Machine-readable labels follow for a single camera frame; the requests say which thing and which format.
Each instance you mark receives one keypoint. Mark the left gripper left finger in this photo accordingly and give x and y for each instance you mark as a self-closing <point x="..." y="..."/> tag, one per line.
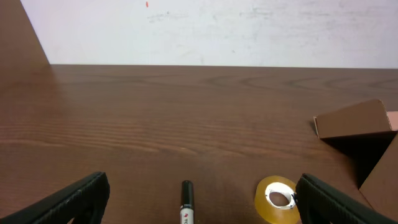
<point x="81" y="202"/>

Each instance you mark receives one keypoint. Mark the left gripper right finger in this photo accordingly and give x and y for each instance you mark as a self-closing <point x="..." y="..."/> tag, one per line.
<point x="320" y="203"/>

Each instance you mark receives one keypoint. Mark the yellow tape roll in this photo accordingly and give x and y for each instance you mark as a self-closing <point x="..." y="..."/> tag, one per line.
<point x="274" y="200"/>

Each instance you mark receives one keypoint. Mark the open cardboard box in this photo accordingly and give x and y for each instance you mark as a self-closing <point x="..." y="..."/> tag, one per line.
<point x="367" y="133"/>

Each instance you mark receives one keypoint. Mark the black marker pen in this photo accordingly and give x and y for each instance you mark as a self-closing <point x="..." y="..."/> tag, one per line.
<point x="187" y="203"/>

